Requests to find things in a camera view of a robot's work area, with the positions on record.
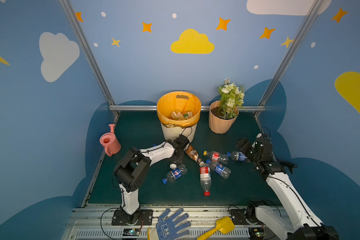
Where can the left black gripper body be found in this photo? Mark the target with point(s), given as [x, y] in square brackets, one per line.
[179, 153]

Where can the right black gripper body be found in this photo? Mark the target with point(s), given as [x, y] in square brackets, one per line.
[246, 147]

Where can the brown tea bottle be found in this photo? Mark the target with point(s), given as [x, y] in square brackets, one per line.
[193, 154]

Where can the clear bottle white label top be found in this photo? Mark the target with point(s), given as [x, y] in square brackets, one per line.
[188, 115]

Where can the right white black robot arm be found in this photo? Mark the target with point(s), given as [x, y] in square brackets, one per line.
[302, 224]

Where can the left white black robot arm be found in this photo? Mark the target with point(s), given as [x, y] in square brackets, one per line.
[131, 171]

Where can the white ribbed waste bin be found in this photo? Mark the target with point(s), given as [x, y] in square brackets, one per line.
[174, 129]

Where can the orange bin liner bag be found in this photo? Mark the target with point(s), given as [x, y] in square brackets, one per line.
[178, 101]

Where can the Pepsi bottle right side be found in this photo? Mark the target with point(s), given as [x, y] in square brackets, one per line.
[238, 156]

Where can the red label yellow cap bottle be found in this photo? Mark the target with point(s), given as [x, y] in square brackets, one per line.
[216, 156]

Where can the peach ribbed flower pot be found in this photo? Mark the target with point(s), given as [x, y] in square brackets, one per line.
[217, 125]

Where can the Pepsi bottle centre blue cap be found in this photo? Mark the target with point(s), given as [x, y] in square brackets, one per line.
[175, 174]

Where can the Pepsi bottle centre right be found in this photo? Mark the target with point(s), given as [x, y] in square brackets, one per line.
[220, 169]

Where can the red label cola bottle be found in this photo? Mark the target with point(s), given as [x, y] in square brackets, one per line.
[205, 178]

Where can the artificial white flower plant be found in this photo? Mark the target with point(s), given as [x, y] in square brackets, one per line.
[232, 99]

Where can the pink watering can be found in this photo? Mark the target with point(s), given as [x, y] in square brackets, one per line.
[110, 142]

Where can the yellow toy shovel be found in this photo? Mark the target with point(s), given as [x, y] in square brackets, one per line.
[223, 225]

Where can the right controller board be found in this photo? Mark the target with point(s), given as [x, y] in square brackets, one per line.
[257, 234]

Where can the controller board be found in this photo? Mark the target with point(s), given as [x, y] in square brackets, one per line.
[257, 234]
[131, 232]

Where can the blue dotted work glove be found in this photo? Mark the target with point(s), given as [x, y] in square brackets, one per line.
[172, 226]

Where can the left controller board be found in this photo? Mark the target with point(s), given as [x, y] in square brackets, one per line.
[131, 232]

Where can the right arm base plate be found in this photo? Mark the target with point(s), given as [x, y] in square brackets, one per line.
[243, 216]

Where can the aluminium frame rear bar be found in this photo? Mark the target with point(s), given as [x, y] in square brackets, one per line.
[250, 109]

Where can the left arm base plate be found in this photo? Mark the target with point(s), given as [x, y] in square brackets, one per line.
[121, 218]

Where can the aluminium frame right post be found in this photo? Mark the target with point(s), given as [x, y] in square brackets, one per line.
[299, 37]

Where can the aluminium frame post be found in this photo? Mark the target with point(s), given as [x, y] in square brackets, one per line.
[299, 37]
[75, 24]

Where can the aluminium frame left post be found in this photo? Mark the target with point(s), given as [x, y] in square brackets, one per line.
[75, 24]

